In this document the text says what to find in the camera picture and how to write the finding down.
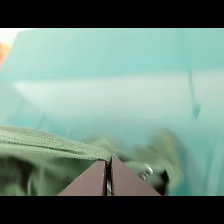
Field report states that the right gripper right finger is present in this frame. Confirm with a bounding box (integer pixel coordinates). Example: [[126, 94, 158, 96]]
[[110, 155, 162, 197]]

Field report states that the green garment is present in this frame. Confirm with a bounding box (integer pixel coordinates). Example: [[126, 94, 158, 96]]
[[0, 124, 185, 197]]

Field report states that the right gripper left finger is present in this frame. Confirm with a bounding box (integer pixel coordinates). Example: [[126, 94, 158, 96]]
[[57, 159, 107, 197]]

